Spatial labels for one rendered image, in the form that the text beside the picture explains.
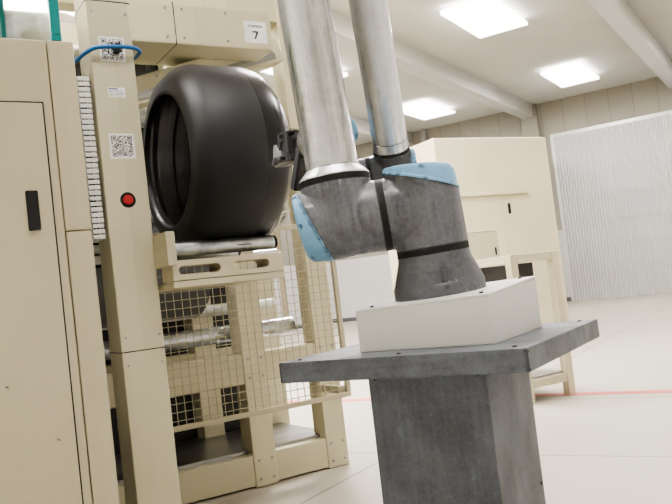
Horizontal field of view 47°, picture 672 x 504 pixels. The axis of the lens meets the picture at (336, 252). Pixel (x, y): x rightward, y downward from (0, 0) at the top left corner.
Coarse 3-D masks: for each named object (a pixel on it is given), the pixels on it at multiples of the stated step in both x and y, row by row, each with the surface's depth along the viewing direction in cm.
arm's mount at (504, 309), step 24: (504, 288) 145; (528, 288) 158; (360, 312) 153; (384, 312) 150; (408, 312) 147; (432, 312) 144; (456, 312) 142; (480, 312) 140; (504, 312) 144; (528, 312) 156; (360, 336) 153; (384, 336) 150; (408, 336) 147; (432, 336) 145; (456, 336) 142; (480, 336) 140; (504, 336) 142
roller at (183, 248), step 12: (204, 240) 229; (216, 240) 230; (228, 240) 232; (240, 240) 234; (252, 240) 236; (264, 240) 238; (276, 240) 240; (180, 252) 224; (192, 252) 226; (204, 252) 228; (216, 252) 230; (228, 252) 233
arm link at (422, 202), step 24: (408, 168) 153; (432, 168) 152; (384, 192) 154; (408, 192) 153; (432, 192) 152; (456, 192) 155; (384, 216) 152; (408, 216) 152; (432, 216) 152; (456, 216) 154; (408, 240) 154; (432, 240) 152; (456, 240) 153
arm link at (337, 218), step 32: (288, 0) 158; (320, 0) 158; (288, 32) 159; (320, 32) 157; (288, 64) 161; (320, 64) 157; (320, 96) 156; (320, 128) 156; (320, 160) 156; (352, 160) 157; (320, 192) 154; (352, 192) 154; (320, 224) 153; (352, 224) 153; (320, 256) 157; (352, 256) 159
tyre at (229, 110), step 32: (192, 64) 237; (160, 96) 242; (192, 96) 223; (224, 96) 224; (256, 96) 230; (160, 128) 265; (192, 128) 222; (224, 128) 220; (256, 128) 225; (288, 128) 235; (160, 160) 269; (192, 160) 222; (224, 160) 219; (256, 160) 224; (160, 192) 267; (192, 192) 225; (224, 192) 222; (256, 192) 227; (288, 192) 237; (160, 224) 250; (192, 224) 229; (224, 224) 228; (256, 224) 234
